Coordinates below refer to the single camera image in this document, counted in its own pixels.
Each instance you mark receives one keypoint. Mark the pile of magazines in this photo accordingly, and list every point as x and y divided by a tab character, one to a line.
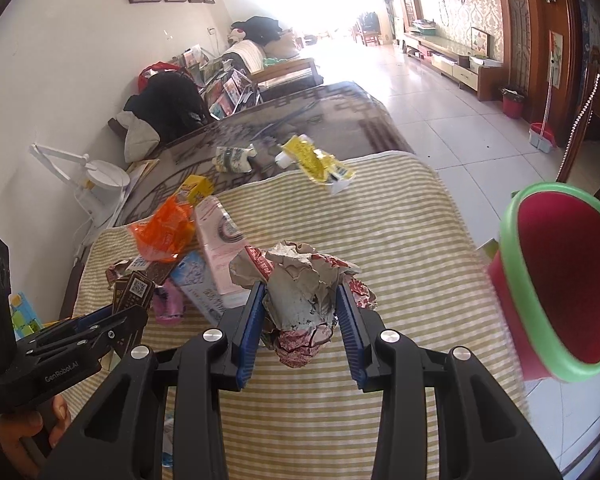
220	90

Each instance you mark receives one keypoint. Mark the long television cabinet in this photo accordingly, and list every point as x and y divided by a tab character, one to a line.
455	67

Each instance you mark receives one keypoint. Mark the black bag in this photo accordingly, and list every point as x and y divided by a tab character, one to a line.
172	105

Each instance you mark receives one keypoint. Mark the small red waste bin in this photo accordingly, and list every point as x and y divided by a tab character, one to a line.
513	105

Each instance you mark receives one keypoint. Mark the blue white carton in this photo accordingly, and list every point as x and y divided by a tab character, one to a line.
197	285

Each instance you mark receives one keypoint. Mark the red and green stool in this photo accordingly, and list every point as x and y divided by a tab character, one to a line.
560	280

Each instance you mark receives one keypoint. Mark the wall calendar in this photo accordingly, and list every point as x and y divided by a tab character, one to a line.
556	57

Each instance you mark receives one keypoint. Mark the brown printed wrapper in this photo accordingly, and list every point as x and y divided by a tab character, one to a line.
135	287

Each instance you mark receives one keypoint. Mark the grey red paper carton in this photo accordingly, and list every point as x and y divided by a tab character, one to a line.
295	290

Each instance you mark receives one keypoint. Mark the white cushion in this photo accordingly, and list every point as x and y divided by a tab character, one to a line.
141	137

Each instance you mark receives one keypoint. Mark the black plush toy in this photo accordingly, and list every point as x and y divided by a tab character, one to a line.
260	30

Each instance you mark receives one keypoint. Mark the red plastic bag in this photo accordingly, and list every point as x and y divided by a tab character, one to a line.
152	72

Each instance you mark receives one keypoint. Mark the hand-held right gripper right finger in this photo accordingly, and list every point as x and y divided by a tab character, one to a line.
351	335

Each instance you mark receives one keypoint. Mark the white desk lamp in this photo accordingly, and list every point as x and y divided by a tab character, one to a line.
105	175

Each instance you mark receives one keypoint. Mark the wooden sofa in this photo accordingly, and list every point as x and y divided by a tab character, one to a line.
285	70

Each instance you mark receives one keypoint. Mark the yellow plastic wrapper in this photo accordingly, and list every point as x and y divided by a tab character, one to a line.
312	160

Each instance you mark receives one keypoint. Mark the orange plastic bag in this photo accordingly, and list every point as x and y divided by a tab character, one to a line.
162	230

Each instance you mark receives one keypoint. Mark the small pink wrapper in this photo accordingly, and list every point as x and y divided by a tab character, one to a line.
169	302

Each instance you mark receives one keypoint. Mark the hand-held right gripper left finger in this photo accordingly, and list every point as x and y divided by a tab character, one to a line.
247	330

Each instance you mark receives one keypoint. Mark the framed diamond pattern picture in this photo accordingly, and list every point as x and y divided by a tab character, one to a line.
479	42

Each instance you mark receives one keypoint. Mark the grey patterned table cloth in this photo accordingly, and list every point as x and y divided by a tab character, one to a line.
330	115

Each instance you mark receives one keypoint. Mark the person's left hand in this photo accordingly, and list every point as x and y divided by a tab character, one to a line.
10	435

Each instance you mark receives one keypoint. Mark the green white crushed carton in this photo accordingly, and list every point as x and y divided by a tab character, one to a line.
235	159

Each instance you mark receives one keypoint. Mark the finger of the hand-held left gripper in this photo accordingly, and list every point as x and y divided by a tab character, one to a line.
95	317
110	335

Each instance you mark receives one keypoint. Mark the pink white carton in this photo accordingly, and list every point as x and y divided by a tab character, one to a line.
217	250

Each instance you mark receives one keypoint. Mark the yellow orange juice carton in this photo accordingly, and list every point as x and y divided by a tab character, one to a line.
195	190

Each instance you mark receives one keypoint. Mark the green yellow toy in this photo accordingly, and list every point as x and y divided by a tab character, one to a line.
25	317

